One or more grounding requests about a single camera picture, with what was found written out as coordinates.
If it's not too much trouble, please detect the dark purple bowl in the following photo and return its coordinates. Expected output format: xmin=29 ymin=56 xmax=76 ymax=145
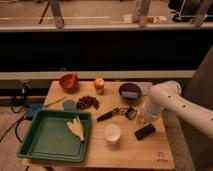
xmin=119 ymin=83 xmax=141 ymax=100

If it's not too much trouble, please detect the blue power box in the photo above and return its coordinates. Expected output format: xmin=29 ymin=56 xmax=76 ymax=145
xmin=25 ymin=103 xmax=43 ymax=120

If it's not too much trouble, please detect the black eraser block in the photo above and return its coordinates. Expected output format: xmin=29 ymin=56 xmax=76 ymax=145
xmin=135 ymin=124 xmax=156 ymax=140

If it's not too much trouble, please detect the green plastic tray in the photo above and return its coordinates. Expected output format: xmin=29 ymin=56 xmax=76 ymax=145
xmin=17 ymin=109 xmax=91 ymax=163

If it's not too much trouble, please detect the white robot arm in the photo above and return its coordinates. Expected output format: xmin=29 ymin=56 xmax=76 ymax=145
xmin=138 ymin=81 xmax=213 ymax=139

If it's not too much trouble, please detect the grey cloth behind bowl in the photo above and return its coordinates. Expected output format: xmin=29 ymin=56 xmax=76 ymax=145
xmin=136 ymin=82 xmax=149 ymax=96

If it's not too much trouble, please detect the wooden stick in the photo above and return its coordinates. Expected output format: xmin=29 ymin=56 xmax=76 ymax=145
xmin=43 ymin=96 xmax=67 ymax=108

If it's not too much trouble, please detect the white cup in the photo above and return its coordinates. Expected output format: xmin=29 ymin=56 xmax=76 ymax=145
xmin=104 ymin=124 xmax=121 ymax=144

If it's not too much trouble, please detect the black cable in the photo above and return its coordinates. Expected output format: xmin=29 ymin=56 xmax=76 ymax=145
xmin=0 ymin=82 xmax=32 ymax=144

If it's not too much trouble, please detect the bunch of dark grapes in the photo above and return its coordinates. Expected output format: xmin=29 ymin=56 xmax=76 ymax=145
xmin=76 ymin=96 xmax=100 ymax=110

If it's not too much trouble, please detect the red yellow apple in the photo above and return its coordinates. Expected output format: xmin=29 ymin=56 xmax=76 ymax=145
xmin=93 ymin=77 xmax=105 ymax=90

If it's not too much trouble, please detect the red bowl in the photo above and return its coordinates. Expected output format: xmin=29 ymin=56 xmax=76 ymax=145
xmin=59 ymin=73 xmax=78 ymax=90

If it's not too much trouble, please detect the black handled peeler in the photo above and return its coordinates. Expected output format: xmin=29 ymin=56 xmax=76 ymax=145
xmin=97 ymin=107 xmax=137 ymax=122

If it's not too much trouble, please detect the blue sponge in bowl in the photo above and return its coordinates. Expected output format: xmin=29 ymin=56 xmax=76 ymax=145
xmin=121 ymin=91 xmax=138 ymax=99

